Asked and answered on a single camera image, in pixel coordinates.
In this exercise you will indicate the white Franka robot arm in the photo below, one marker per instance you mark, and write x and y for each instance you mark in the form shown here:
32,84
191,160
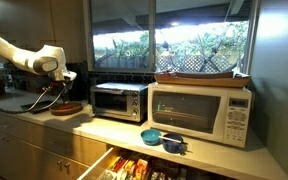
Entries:
20,58

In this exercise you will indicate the red snack packet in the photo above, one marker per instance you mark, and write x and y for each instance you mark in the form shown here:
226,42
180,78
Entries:
119,163

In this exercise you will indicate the teal bowl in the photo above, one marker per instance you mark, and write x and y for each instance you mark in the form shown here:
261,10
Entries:
150,136

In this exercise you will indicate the open wooden drawer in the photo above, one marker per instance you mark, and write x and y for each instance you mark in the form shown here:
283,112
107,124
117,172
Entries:
134,163

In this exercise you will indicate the wooden base cabinet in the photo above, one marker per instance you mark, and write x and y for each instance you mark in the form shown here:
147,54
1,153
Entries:
34,146

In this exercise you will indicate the orange snack packet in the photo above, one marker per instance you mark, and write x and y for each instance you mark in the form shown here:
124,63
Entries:
140,168

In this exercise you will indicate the wooden serving tray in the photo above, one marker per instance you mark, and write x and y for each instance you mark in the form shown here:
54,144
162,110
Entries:
202,80

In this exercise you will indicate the dark blue bowl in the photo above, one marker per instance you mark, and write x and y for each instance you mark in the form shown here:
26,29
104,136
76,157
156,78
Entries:
172,144

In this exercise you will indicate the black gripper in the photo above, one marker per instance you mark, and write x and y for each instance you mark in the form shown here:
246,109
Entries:
65,85

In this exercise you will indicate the white microwave oven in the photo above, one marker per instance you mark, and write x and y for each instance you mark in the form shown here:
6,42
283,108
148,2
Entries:
199,113

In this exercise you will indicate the silver toaster oven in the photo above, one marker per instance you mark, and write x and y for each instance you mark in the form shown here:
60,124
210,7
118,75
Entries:
119,101

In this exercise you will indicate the window frame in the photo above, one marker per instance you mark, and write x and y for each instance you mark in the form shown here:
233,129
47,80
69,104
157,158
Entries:
152,36

